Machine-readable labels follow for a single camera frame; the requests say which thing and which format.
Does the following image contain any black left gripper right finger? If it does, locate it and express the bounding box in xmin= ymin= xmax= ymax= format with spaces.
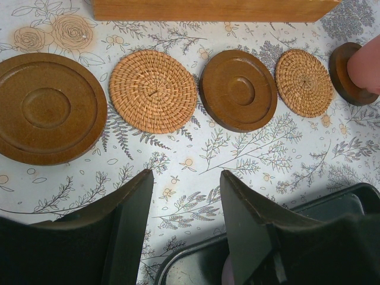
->
xmin=220 ymin=170 xmax=379 ymax=284

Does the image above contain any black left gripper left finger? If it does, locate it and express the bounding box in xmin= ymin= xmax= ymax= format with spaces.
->
xmin=1 ymin=169 xmax=154 ymax=284

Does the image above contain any dark wooden coaster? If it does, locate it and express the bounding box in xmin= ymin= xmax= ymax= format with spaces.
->
xmin=1 ymin=53 xmax=107 ymax=166
xmin=329 ymin=42 xmax=379 ymax=106
xmin=199 ymin=50 xmax=278 ymax=132

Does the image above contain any woven rattan coaster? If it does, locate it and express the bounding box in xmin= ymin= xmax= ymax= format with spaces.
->
xmin=109 ymin=50 xmax=198 ymax=134
xmin=275 ymin=49 xmax=334 ymax=118

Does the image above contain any pink cup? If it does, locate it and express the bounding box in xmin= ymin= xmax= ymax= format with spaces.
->
xmin=347 ymin=36 xmax=380 ymax=95

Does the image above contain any purple cup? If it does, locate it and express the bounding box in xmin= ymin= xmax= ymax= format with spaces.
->
xmin=221 ymin=255 xmax=235 ymax=285

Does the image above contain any black serving tray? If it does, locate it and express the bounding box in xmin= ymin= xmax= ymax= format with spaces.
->
xmin=154 ymin=183 xmax=379 ymax=284

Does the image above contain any wooden compartment tray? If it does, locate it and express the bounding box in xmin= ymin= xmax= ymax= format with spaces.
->
xmin=91 ymin=0 xmax=341 ymax=23

